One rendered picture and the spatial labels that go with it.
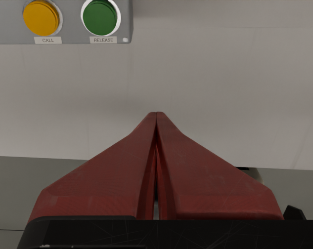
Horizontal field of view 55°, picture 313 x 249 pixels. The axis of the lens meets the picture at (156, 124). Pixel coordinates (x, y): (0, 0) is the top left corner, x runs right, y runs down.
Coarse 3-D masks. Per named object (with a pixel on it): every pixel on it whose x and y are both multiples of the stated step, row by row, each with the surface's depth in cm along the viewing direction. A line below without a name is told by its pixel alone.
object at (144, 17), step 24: (144, 0) 45; (168, 0) 45; (192, 0) 45; (216, 0) 45; (240, 0) 45; (264, 0) 45; (288, 0) 45; (312, 0) 45; (144, 24) 47; (168, 24) 47; (192, 24) 47; (216, 24) 47; (240, 24) 47; (264, 24) 47; (288, 24) 47; (312, 24) 47
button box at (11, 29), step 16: (0, 0) 35; (16, 0) 35; (32, 0) 35; (48, 0) 35; (64, 0) 35; (80, 0) 35; (112, 0) 35; (128, 0) 35; (0, 16) 36; (16, 16) 36; (64, 16) 36; (80, 16) 36; (128, 16) 36; (0, 32) 37; (16, 32) 37; (32, 32) 37; (64, 32) 37; (80, 32) 37; (112, 32) 37; (128, 32) 37
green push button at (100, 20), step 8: (96, 0) 35; (104, 0) 35; (88, 8) 35; (96, 8) 35; (104, 8) 35; (112, 8) 35; (88, 16) 35; (96, 16) 35; (104, 16) 35; (112, 16) 35; (88, 24) 36; (96, 24) 36; (104, 24) 36; (112, 24) 36; (96, 32) 36; (104, 32) 36
